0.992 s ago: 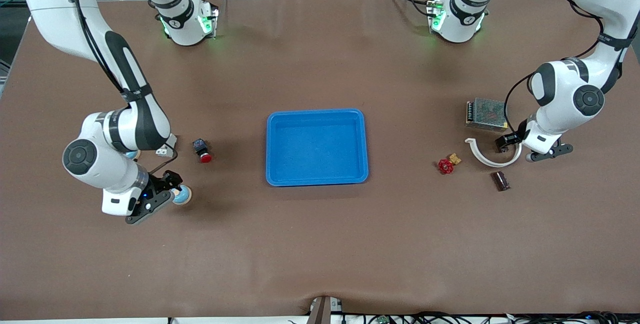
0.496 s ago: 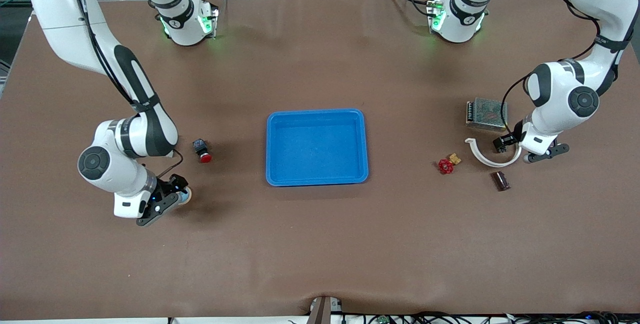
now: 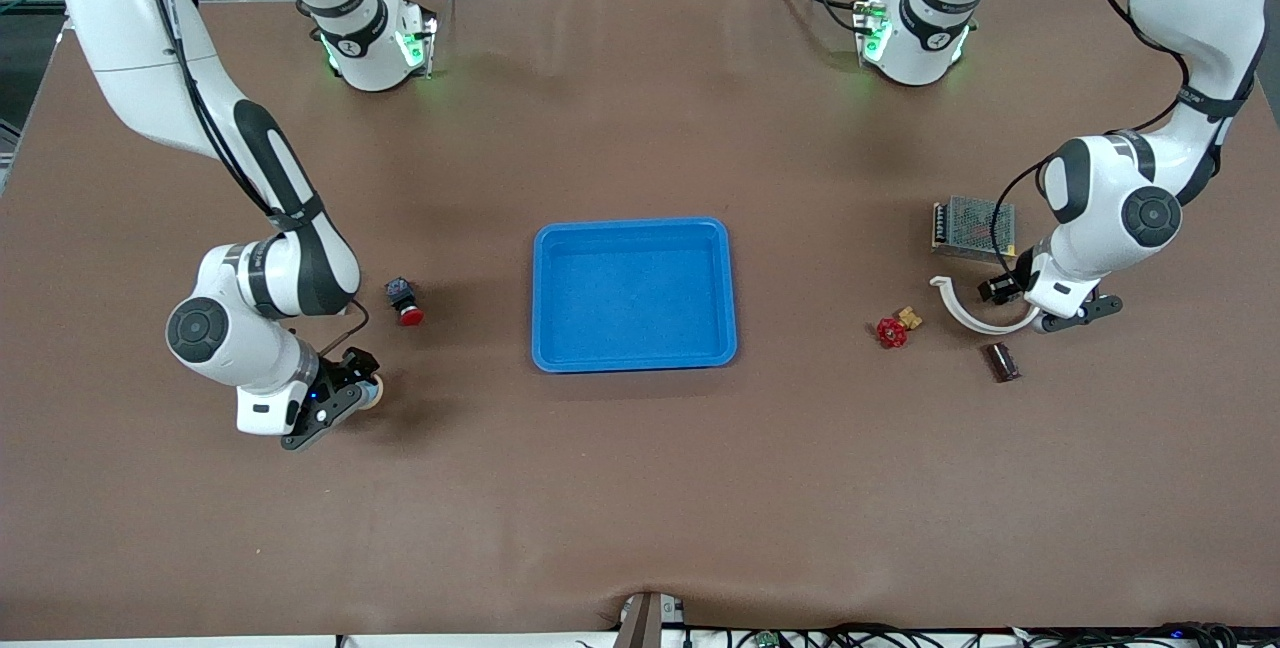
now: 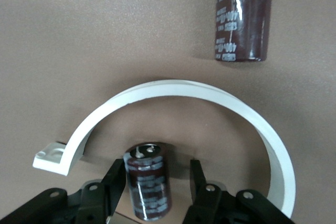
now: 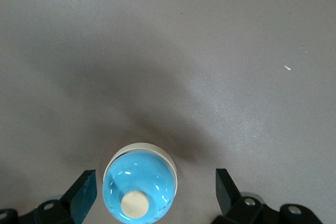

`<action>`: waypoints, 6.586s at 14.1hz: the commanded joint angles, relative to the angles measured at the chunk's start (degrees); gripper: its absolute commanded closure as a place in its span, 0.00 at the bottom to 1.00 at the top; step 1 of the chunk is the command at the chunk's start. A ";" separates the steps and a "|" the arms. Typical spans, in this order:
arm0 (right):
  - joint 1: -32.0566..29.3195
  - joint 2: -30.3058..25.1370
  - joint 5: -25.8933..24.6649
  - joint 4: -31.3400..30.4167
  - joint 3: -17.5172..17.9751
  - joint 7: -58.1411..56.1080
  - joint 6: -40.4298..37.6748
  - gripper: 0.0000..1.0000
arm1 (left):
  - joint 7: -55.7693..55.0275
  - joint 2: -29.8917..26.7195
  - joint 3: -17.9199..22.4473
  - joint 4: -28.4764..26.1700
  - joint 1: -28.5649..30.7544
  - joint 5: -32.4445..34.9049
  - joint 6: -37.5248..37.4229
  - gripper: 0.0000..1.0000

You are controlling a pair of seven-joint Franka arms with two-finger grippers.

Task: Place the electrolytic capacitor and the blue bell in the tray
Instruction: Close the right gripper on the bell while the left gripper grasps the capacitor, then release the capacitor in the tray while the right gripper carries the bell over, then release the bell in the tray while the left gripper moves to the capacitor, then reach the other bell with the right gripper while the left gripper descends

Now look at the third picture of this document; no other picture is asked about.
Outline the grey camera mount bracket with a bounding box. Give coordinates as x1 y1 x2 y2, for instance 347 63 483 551
613 590 687 648

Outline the blue plastic tray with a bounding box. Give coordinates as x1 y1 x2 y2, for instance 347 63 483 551
531 217 739 374

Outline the black cable bundle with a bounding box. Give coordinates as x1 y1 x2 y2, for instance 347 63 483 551
575 623 1280 648

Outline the red handle brass valve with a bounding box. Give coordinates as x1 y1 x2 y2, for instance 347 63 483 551
876 306 923 350

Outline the black red mushroom push button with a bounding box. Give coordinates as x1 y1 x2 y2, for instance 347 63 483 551
386 277 427 327

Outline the metal mesh power supply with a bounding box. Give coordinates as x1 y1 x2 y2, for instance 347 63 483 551
930 194 1018 263

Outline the brown table mat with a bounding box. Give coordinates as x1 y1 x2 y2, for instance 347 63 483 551
0 0 1280 641

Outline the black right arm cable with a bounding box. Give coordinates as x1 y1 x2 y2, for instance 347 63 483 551
145 0 371 361

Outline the large dark electrolytic capacitor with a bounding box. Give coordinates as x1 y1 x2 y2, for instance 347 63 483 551
982 342 1023 384

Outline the white curved plastic clamp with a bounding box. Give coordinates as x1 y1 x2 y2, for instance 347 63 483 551
929 274 1041 336

